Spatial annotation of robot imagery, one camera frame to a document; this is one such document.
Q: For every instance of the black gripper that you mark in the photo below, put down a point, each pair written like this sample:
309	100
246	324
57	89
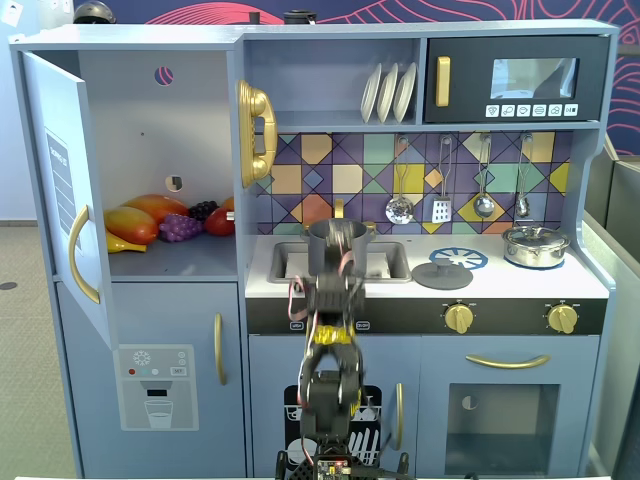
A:
336	246

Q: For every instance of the black robot base with board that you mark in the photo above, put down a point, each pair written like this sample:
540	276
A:
335	462

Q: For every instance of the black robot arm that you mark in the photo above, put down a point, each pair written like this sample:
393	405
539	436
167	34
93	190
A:
330	395

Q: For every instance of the blue cabinet door with list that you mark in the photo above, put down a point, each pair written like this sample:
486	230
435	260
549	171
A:
55	125

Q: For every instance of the gray plastic pot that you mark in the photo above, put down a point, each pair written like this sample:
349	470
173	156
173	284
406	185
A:
317	250

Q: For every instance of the gold toy faucet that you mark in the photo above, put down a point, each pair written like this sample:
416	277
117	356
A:
339	209

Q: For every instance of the gray toy sink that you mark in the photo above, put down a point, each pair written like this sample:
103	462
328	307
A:
295	262

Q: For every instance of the steel slotted skimmer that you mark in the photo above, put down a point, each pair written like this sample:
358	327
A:
399	210

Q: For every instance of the steel slotted spatula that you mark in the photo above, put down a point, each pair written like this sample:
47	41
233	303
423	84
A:
441	211

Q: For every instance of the gray pot lid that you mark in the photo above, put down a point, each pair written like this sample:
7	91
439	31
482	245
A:
442	277

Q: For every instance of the orange toy fruit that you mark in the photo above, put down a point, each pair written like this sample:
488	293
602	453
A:
229	202

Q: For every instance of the red toy fruit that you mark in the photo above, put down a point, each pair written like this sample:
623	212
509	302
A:
219	222

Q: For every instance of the blue dishwasher door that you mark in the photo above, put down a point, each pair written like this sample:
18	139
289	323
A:
272	360

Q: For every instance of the gold toy telephone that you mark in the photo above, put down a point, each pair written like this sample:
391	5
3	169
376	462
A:
257	130

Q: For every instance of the gold stove knob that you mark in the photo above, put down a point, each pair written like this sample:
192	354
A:
563	319
459	318

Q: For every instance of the dark toy grapes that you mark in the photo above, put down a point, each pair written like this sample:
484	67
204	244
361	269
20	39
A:
202	210

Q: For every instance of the steel ladle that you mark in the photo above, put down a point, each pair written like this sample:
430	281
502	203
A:
483	205

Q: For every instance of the white toy plate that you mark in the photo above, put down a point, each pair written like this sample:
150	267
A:
386	95
404	92
370	95

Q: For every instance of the purple toy grapes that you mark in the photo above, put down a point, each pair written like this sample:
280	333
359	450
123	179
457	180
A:
180	227

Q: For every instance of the steel whisk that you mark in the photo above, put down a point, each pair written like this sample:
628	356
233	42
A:
522	205

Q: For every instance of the orange red toy mango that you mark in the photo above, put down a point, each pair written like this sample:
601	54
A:
157	206

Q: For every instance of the blue freezer door with dispenser print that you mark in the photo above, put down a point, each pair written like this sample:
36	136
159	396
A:
165	315

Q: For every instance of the steel pot with lid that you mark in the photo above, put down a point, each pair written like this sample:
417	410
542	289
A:
535	245

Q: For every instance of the blue toy kitchen unit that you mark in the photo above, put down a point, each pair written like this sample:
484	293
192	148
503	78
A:
325	45

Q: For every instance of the blue oven door with window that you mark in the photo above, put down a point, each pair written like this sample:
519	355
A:
505	350

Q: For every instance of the black toy microwave door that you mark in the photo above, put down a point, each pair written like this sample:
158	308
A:
470	80

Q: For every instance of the yellow red toy mango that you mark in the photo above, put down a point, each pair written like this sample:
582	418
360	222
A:
130	225

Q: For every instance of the yellow toy banana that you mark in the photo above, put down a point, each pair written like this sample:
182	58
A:
122	246

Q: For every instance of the black round object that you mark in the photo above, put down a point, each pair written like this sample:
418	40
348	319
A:
299	17

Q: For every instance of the small black cylinder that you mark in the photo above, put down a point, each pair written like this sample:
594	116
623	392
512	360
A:
254	18

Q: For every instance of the gray office partition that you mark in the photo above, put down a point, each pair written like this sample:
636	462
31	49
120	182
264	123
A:
617	210

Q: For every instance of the dark helmet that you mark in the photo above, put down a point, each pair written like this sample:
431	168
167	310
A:
94	12

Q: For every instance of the dark round floor cover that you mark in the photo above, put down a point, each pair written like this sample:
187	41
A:
7	286

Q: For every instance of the white paper note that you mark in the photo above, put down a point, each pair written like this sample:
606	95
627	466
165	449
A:
10	11

